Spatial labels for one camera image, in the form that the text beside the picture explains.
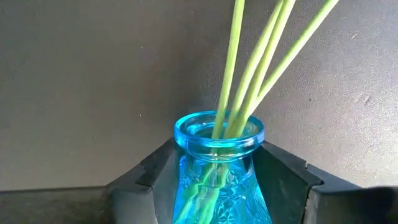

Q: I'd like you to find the blue glass vase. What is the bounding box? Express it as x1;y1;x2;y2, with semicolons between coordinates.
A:
172;110;274;224

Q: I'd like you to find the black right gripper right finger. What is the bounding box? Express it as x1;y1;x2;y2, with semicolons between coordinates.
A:
257;141;398;224

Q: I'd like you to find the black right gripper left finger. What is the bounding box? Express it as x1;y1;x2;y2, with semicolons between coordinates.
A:
0;138;184;224

